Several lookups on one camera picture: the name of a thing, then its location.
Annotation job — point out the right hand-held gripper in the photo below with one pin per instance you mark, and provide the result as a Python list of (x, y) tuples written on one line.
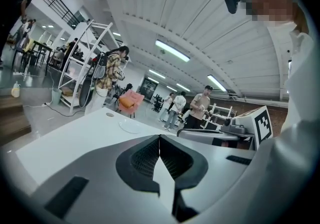
[(260, 128)]

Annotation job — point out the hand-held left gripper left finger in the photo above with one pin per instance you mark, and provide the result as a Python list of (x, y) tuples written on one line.
[(100, 180)]

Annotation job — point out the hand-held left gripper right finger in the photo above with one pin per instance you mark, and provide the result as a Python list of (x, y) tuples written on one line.
[(215, 168)]

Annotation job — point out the white shelving rack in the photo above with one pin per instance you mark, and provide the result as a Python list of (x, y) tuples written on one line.
[(72, 70), (220, 115)]

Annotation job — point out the white square table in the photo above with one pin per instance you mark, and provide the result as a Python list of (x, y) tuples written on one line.
[(75, 143)]

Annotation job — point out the long ceiling light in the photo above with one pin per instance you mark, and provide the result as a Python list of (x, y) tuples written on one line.
[(157, 73), (183, 87), (172, 51), (216, 83)]

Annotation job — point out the black office chair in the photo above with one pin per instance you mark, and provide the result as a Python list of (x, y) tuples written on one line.
[(157, 103)]

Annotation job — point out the white round plate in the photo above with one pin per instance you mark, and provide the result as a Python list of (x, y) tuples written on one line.
[(130, 126)]

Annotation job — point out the grey round table grommet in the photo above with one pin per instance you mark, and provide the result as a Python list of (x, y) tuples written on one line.
[(110, 115)]

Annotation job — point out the black double door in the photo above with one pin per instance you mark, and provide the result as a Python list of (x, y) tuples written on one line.
[(148, 89)]

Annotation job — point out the person's white coat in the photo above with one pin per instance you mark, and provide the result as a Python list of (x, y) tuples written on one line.
[(287, 143)]

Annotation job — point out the pink chair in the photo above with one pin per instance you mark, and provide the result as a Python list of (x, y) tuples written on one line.
[(131, 100)]

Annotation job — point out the black tripod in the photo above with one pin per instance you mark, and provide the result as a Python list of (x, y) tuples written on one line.
[(117, 94)]

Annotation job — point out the white power strip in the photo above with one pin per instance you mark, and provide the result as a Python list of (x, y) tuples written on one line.
[(45, 104)]

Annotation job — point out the green trash bin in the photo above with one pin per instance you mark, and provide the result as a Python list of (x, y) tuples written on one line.
[(56, 96)]

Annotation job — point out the cardboard box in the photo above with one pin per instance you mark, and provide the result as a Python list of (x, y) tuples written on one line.
[(67, 91)]

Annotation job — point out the wooden steps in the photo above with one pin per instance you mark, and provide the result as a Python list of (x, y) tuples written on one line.
[(12, 120)]

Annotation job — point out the yellow bottle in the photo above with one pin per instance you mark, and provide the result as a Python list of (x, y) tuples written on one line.
[(15, 90)]

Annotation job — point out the black railing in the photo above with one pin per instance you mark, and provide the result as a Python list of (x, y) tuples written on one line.
[(62, 5)]

